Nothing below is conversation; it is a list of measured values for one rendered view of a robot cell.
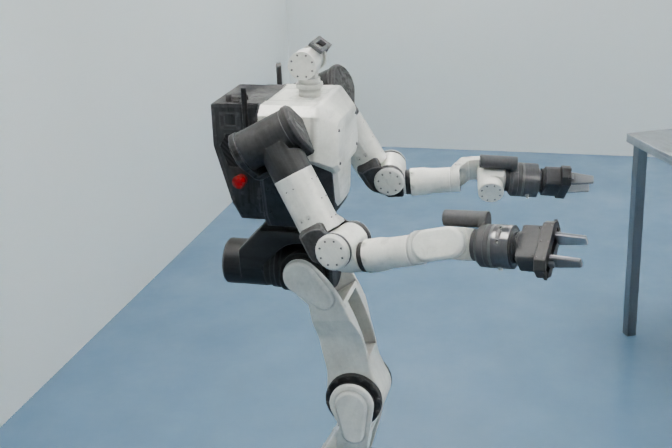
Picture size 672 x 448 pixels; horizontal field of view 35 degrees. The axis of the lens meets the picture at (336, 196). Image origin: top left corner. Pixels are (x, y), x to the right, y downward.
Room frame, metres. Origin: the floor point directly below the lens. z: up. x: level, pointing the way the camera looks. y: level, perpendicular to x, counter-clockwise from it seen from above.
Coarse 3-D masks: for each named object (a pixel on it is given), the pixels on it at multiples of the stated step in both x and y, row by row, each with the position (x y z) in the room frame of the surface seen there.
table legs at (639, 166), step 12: (636, 156) 3.83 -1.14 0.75; (636, 168) 3.82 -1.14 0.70; (636, 180) 3.82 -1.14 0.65; (636, 192) 3.82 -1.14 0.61; (636, 204) 3.82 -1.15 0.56; (636, 216) 3.82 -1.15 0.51; (636, 228) 3.82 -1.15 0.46; (636, 240) 3.82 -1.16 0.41; (636, 252) 3.82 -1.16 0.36; (636, 264) 3.82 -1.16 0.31; (636, 276) 3.82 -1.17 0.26; (636, 288) 3.83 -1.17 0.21; (624, 300) 3.85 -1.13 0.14; (636, 300) 3.83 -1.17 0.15; (624, 312) 3.85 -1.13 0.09; (636, 312) 3.83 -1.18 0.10; (624, 324) 3.84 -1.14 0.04; (636, 324) 3.83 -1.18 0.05
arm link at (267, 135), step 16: (256, 128) 2.18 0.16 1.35; (272, 128) 2.17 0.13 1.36; (240, 144) 2.17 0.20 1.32; (256, 144) 2.17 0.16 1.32; (272, 144) 2.16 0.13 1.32; (288, 144) 2.17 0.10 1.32; (256, 160) 2.17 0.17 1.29; (272, 160) 2.15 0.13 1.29; (288, 160) 2.15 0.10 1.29; (304, 160) 2.16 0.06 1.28; (272, 176) 2.16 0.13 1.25
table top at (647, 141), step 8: (632, 136) 3.83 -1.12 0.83; (640, 136) 3.82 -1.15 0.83; (648, 136) 3.82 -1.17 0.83; (656, 136) 3.81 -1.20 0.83; (664, 136) 3.81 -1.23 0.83; (632, 144) 3.82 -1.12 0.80; (640, 144) 3.77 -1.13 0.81; (648, 144) 3.72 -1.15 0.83; (656, 144) 3.71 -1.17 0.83; (664, 144) 3.70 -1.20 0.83; (648, 152) 3.71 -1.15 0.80; (656, 152) 3.66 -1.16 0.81; (664, 152) 3.61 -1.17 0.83; (664, 160) 3.60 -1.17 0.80
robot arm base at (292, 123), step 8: (280, 112) 2.18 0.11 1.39; (288, 112) 2.18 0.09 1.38; (280, 120) 2.17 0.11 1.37; (288, 120) 2.16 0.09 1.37; (296, 120) 2.21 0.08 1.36; (288, 128) 2.16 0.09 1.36; (296, 128) 2.17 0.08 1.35; (304, 128) 2.24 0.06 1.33; (232, 136) 2.20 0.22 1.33; (288, 136) 2.16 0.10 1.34; (296, 136) 2.16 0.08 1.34; (304, 136) 2.20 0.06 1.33; (232, 144) 2.18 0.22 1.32; (296, 144) 2.17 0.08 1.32; (304, 144) 2.18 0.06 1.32; (232, 152) 2.17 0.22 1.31; (312, 152) 2.21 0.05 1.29; (240, 160) 2.16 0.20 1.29; (248, 168) 2.17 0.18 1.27; (264, 168) 2.21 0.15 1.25; (256, 176) 2.20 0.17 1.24; (264, 176) 2.21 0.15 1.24
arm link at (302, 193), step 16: (288, 176) 2.14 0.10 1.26; (304, 176) 2.14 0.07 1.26; (288, 192) 2.14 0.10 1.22; (304, 192) 2.13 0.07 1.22; (320, 192) 2.15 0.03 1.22; (288, 208) 2.14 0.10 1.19; (304, 208) 2.12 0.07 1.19; (320, 208) 2.12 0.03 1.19; (304, 224) 2.11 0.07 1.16; (320, 224) 2.10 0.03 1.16; (336, 224) 2.12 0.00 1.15; (304, 240) 2.10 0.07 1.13; (320, 240) 2.07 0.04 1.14; (336, 240) 2.06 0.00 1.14; (320, 256) 2.07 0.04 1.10; (336, 256) 2.06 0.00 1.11
